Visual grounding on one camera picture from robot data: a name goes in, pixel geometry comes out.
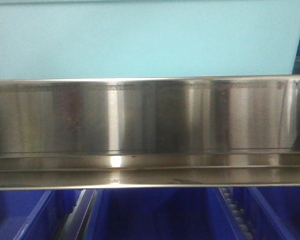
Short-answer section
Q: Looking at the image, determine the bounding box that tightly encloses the dark blue bin lower right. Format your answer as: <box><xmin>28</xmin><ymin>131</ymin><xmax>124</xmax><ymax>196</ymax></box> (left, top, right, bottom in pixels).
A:
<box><xmin>232</xmin><ymin>186</ymin><xmax>300</xmax><ymax>240</ymax></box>

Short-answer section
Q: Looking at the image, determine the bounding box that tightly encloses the dark blue bin lower left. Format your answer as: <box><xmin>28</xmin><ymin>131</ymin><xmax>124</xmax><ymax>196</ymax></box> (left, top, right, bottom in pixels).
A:
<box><xmin>0</xmin><ymin>190</ymin><xmax>81</xmax><ymax>240</ymax></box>

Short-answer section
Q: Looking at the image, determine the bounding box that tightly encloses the stainless steel shelf rail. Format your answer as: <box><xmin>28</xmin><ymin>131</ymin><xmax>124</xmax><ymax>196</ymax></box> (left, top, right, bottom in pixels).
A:
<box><xmin>0</xmin><ymin>75</ymin><xmax>300</xmax><ymax>191</ymax></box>

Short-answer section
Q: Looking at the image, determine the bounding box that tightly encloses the roller track right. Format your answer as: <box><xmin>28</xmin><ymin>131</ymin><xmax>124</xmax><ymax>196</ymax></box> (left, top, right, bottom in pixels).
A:
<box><xmin>218</xmin><ymin>187</ymin><xmax>254</xmax><ymax>240</ymax></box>

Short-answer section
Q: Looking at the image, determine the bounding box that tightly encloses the dark blue bin lower middle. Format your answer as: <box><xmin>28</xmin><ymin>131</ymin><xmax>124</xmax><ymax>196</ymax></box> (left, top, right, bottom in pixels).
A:
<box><xmin>84</xmin><ymin>187</ymin><xmax>245</xmax><ymax>240</ymax></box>

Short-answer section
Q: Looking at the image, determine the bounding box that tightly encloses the metal divider rail left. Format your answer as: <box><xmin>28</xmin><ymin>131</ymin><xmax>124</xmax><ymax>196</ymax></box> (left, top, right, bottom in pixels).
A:
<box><xmin>54</xmin><ymin>189</ymin><xmax>97</xmax><ymax>240</ymax></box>

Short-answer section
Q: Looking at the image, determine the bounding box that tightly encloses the light blue plastic bin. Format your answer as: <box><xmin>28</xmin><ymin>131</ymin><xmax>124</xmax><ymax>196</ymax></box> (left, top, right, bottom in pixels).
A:
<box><xmin>0</xmin><ymin>0</ymin><xmax>300</xmax><ymax>80</ymax></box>

